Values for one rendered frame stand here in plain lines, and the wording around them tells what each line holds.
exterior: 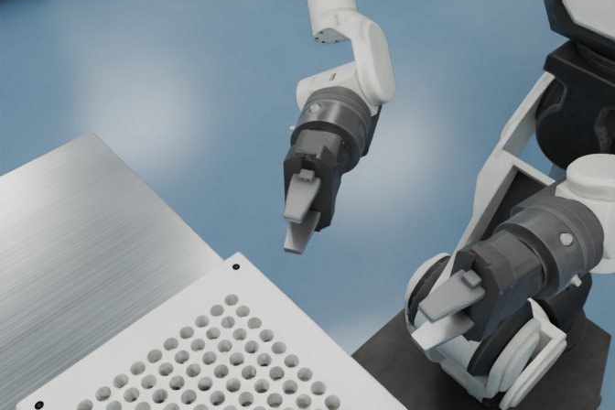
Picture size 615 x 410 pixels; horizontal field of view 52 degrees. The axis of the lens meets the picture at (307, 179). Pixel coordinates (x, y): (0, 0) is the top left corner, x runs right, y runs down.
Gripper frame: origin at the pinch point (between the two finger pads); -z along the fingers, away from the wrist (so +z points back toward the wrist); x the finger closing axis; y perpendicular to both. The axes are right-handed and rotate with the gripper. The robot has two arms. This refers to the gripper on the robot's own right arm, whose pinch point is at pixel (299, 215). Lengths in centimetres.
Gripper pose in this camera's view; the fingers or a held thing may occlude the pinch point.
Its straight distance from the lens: 69.0
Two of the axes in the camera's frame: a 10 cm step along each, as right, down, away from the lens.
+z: 2.7, -6.9, 6.7
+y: -9.6, -1.9, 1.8
